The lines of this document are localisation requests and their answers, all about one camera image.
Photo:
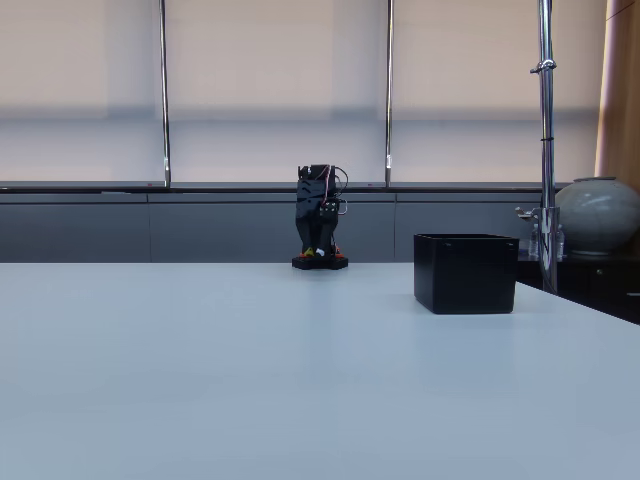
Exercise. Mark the black robot base, orange clamps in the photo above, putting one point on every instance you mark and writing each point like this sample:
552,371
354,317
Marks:
300,262

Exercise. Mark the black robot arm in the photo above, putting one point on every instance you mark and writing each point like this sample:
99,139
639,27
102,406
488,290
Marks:
315,171

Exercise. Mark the black open box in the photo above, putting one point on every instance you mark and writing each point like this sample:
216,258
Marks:
465,275

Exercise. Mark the chrome window mullion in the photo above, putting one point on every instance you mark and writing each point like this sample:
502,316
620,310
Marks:
164,100
389,100

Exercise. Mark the beige roller blind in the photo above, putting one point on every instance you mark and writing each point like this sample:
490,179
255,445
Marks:
275,75
465,75
75,75

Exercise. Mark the metal pole clamp with wingnut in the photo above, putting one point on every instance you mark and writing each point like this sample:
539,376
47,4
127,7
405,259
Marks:
530,214

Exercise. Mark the grey window sill cabinet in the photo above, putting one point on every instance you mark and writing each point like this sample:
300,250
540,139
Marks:
100,225

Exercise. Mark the chrome stand pole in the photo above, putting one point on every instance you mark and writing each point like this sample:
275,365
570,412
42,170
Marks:
547,150

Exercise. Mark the grey-green ceramic vase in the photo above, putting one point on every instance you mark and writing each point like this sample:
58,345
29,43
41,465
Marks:
600,215

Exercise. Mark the dark low sideboard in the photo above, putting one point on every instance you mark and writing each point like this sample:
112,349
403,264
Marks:
600,282

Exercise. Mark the brown wooden panel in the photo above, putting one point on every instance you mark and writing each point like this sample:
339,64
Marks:
620,90

